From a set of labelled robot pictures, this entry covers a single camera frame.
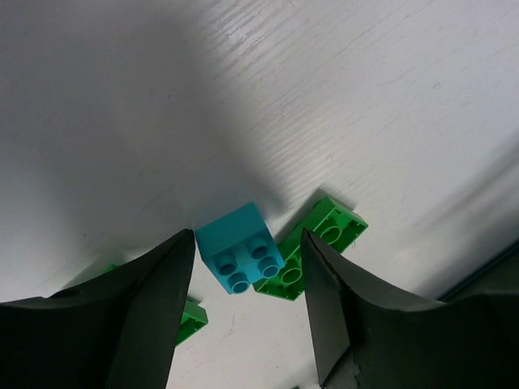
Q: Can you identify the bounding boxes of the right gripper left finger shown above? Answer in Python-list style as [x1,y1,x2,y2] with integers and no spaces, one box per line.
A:
[1,229,195,388]

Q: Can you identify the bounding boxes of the small cyan lego brick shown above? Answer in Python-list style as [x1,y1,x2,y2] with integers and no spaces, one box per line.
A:
[195,203,285,294]

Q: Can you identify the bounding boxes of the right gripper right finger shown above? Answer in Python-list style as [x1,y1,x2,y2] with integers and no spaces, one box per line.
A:
[301,230,518,388]

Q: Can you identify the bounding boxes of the green long lego brick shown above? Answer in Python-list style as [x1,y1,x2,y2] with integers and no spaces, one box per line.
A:
[101,263,209,348]

